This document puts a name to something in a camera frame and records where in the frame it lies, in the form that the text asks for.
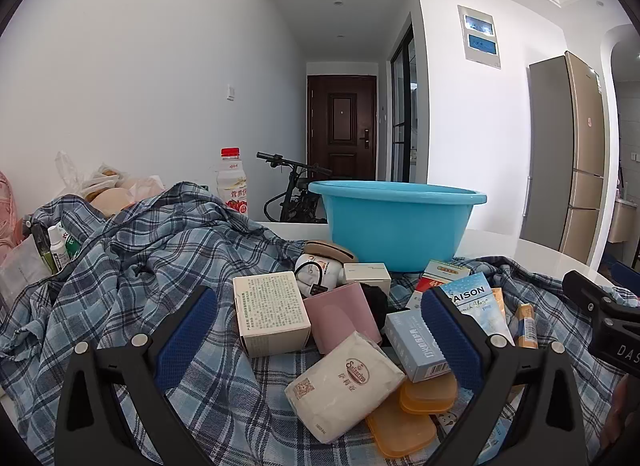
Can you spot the white light switch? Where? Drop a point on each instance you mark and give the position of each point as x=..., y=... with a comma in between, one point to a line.
x=230, y=92

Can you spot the blue plastic basin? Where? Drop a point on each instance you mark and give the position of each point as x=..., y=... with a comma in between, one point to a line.
x=395, y=231

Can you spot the white red cigarette box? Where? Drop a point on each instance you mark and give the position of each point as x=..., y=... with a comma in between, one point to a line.
x=447, y=270

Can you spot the white wall panel box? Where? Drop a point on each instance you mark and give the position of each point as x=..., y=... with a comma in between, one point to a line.
x=480, y=56

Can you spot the red and white cigarette pack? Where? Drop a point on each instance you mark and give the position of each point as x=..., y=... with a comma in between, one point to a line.
x=425, y=286

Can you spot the tan glasses case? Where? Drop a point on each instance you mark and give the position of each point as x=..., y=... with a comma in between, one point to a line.
x=330, y=250

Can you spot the cream box with text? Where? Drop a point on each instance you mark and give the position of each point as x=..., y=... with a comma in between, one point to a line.
x=272, y=311

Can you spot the pink mesh bag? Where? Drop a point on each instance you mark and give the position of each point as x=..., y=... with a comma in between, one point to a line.
x=7, y=216

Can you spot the red-capped drink bottle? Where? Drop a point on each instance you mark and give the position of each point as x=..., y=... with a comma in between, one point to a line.
x=232, y=191

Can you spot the light blue cigarette pack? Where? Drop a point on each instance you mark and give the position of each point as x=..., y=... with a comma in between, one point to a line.
x=475, y=296

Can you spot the dark brown entrance door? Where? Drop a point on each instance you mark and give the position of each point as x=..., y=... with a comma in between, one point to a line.
x=342, y=115

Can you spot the dark blue chair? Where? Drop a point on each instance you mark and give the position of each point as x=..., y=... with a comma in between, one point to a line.
x=627, y=278

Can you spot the green and white pack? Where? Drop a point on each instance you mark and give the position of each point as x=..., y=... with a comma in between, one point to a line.
x=71, y=243

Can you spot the black bicycle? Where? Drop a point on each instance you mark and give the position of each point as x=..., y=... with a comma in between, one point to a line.
x=295, y=201

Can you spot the dark green bottle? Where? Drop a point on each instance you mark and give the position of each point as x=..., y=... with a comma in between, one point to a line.
x=42, y=251

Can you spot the black-framed glass sliding door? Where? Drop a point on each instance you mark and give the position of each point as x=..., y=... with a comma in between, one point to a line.
x=400, y=110

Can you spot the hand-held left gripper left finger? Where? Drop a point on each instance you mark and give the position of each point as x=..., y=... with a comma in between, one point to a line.
x=185, y=341

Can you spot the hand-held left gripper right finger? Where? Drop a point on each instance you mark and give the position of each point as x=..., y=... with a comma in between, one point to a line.
x=450, y=341

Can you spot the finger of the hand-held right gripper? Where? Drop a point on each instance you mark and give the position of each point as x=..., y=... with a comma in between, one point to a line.
x=590, y=296

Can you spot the white tissue packet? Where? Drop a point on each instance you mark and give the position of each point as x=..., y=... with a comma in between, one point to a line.
x=340, y=386

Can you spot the white desktop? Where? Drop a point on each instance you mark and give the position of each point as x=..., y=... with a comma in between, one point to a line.
x=515, y=246

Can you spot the small plain white box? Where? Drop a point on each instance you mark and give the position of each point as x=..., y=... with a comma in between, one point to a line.
x=367, y=276

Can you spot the black fluffy scrunchie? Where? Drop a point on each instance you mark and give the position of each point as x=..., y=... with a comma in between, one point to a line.
x=375, y=303

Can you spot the blue plaid cloth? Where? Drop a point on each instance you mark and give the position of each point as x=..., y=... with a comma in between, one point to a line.
x=150, y=271

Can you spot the beige refrigerator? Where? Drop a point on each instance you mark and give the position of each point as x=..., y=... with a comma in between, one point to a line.
x=565, y=155

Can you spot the clear plastic bag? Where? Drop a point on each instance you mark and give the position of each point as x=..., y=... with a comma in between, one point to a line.
x=22, y=271

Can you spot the grey-blue box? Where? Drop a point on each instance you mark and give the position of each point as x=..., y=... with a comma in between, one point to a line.
x=410, y=346

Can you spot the pink box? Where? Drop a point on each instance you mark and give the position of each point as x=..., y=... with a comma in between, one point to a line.
x=340, y=316

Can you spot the plastic bag of buns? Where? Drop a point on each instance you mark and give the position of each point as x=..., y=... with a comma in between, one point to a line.
x=112, y=191

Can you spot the beige cabinet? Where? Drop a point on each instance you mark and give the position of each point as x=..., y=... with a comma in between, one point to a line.
x=622, y=221

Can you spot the gold cigarette pack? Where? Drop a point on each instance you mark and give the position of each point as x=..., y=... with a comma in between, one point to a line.
x=526, y=318

